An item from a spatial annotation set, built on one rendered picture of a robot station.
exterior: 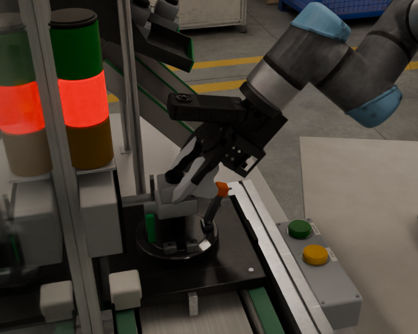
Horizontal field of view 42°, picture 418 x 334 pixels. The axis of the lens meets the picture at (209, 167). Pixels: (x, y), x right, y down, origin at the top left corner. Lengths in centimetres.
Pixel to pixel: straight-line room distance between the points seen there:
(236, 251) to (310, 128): 254
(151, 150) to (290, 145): 186
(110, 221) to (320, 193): 75
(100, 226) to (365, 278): 60
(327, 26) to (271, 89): 11
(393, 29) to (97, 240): 51
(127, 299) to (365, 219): 58
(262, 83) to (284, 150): 237
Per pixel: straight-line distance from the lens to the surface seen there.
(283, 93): 79
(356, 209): 122
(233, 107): 79
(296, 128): 339
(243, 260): 89
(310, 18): 79
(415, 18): 82
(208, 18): 498
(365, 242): 114
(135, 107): 100
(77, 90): 54
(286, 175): 291
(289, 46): 78
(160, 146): 142
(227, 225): 96
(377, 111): 81
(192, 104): 78
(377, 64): 81
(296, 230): 95
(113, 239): 59
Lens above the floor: 156
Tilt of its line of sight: 32 degrees down
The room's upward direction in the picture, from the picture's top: 1 degrees counter-clockwise
